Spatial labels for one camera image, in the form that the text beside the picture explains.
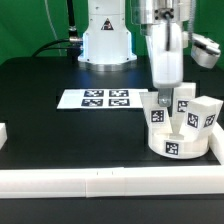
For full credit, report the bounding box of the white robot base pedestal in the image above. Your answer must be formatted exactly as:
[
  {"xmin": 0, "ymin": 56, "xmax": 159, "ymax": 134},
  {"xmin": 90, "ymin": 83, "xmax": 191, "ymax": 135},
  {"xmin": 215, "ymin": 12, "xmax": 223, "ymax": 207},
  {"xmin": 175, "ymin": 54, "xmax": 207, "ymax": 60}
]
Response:
[{"xmin": 78, "ymin": 0, "xmax": 137, "ymax": 66}]

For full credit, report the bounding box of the white round stool seat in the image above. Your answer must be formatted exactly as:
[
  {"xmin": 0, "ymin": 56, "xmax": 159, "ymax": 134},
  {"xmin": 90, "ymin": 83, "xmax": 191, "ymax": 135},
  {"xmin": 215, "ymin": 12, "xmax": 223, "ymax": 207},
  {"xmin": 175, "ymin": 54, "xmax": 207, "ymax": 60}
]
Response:
[{"xmin": 148, "ymin": 133, "xmax": 208, "ymax": 159}]

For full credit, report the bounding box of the white front fence rail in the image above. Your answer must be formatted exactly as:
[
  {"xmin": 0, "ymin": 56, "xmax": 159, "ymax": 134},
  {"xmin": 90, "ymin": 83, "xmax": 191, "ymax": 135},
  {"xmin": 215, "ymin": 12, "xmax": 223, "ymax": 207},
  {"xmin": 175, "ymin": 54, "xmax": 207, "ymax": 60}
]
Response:
[{"xmin": 0, "ymin": 166, "xmax": 224, "ymax": 198}]

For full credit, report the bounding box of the black base cable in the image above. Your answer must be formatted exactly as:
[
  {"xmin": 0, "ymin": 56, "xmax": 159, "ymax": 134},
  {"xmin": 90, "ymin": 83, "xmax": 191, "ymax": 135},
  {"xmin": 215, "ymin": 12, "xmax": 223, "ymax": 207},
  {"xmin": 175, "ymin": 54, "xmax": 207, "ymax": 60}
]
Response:
[{"xmin": 31, "ymin": 0, "xmax": 84, "ymax": 58}]

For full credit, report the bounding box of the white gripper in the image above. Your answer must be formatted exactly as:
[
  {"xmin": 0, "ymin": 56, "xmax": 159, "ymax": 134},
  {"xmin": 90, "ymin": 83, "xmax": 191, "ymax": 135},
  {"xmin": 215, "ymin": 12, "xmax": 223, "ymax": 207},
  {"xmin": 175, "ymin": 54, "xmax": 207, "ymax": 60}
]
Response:
[{"xmin": 145, "ymin": 22, "xmax": 183, "ymax": 107}]

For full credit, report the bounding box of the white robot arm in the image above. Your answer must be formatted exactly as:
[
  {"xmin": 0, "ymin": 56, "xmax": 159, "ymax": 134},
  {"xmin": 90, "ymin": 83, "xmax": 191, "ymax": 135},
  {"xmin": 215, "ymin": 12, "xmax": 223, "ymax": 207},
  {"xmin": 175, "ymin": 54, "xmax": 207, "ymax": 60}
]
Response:
[{"xmin": 131, "ymin": 0, "xmax": 221, "ymax": 107}]

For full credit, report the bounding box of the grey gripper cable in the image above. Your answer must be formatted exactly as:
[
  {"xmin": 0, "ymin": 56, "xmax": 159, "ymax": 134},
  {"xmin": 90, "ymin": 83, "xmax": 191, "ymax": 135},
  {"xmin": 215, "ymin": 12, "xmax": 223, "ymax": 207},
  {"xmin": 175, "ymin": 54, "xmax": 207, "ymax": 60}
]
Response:
[{"xmin": 164, "ymin": 9, "xmax": 174, "ymax": 51}]

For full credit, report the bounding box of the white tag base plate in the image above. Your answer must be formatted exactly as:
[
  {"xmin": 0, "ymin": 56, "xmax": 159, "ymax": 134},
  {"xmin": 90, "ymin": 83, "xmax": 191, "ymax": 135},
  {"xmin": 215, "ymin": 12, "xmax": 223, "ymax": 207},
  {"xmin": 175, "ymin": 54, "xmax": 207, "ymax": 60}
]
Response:
[{"xmin": 57, "ymin": 89, "xmax": 147, "ymax": 109}]

